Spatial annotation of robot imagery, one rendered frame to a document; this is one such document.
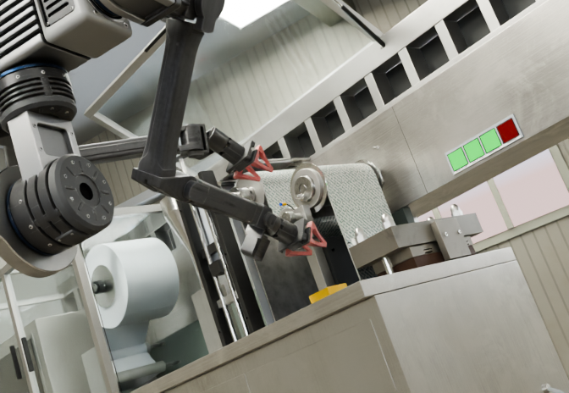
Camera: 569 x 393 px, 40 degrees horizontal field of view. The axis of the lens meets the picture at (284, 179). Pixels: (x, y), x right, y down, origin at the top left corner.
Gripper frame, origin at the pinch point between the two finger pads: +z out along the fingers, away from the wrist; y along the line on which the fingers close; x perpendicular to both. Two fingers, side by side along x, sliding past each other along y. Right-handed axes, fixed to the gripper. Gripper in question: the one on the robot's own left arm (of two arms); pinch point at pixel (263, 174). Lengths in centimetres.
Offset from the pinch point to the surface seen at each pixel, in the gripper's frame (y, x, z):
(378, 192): 7.6, 13.5, 34.8
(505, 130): 49, 19, 43
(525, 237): -75, 150, 207
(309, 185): 4.0, 2.5, 13.0
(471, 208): -94, 164, 183
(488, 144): 42, 18, 43
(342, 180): 7.6, 8.5, 21.3
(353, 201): 7.5, 4.3, 26.5
